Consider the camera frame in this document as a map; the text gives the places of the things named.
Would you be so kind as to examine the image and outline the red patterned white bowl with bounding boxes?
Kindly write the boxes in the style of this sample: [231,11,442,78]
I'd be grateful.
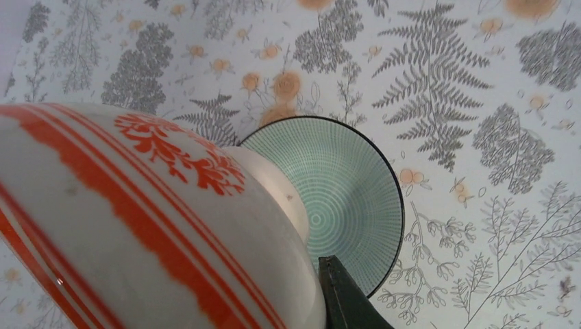
[1,103,327,328]

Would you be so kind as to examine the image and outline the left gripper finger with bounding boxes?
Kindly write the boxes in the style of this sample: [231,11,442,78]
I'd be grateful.
[319,255,393,329]

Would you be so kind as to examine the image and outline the pale green bowl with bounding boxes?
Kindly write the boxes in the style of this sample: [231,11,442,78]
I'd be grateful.
[241,116,405,296]

